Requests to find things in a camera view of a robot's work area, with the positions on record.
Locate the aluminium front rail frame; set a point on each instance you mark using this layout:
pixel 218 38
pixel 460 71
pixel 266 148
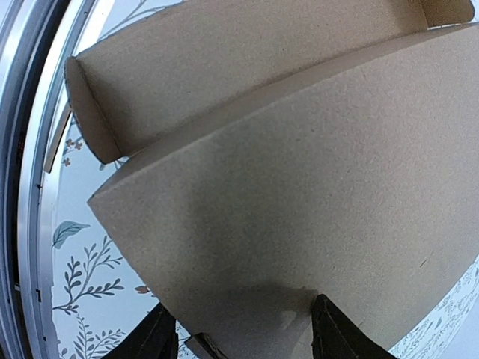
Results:
pixel 36 39

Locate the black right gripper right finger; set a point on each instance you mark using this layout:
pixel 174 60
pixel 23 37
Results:
pixel 335 336

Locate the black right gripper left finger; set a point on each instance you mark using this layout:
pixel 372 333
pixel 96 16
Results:
pixel 155 337

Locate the white floral table cloth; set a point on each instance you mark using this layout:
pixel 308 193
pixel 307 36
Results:
pixel 86 261

